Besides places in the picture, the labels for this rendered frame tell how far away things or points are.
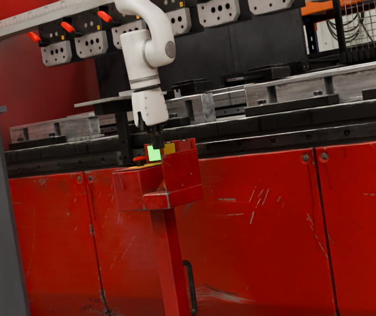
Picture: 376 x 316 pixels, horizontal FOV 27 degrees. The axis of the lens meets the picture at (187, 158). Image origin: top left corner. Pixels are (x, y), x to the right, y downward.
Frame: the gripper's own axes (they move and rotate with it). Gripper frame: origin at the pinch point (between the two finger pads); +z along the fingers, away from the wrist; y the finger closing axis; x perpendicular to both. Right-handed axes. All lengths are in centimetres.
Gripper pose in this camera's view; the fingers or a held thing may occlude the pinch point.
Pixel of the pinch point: (157, 142)
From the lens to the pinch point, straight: 222.4
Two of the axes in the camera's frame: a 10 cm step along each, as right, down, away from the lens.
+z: 2.0, 9.7, 1.2
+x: 7.7, -0.9, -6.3
